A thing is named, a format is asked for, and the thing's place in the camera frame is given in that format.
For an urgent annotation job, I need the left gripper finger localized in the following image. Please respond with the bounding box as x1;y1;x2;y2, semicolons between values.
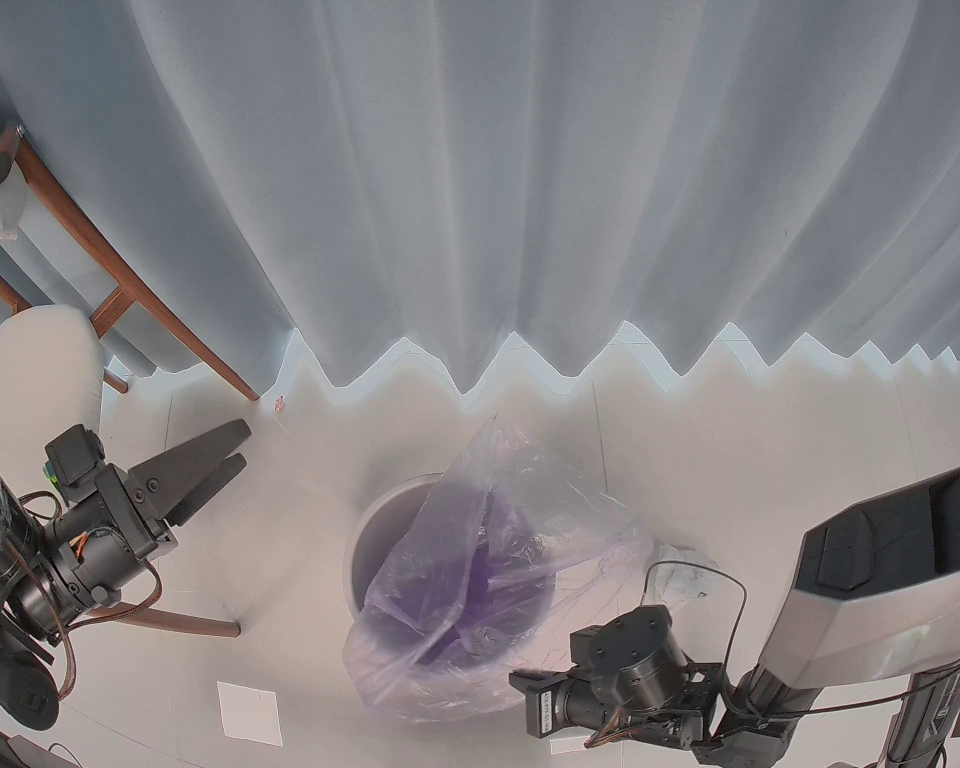
131;418;252;526
169;453;249;530

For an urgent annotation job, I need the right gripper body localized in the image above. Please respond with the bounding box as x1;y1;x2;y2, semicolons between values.
510;669;601;740

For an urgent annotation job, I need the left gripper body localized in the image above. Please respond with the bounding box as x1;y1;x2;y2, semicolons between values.
45;463;177;609

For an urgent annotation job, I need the white paper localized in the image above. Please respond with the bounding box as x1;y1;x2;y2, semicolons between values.
646;541;720;605

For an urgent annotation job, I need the purple plastic bag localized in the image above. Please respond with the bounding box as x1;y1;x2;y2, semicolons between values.
343;412;655;725

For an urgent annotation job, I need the white trash bin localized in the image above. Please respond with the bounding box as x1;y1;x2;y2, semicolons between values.
343;472;560;676

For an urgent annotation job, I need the wooden chair with cream cushions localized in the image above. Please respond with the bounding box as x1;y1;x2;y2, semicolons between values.
0;123;261;640

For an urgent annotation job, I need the pale blue curtain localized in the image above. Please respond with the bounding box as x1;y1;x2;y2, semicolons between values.
0;0;960;400

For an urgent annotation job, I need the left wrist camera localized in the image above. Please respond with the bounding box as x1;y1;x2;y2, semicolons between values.
43;424;104;505

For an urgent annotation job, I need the black cable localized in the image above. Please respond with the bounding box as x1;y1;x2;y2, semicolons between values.
645;560;749;676

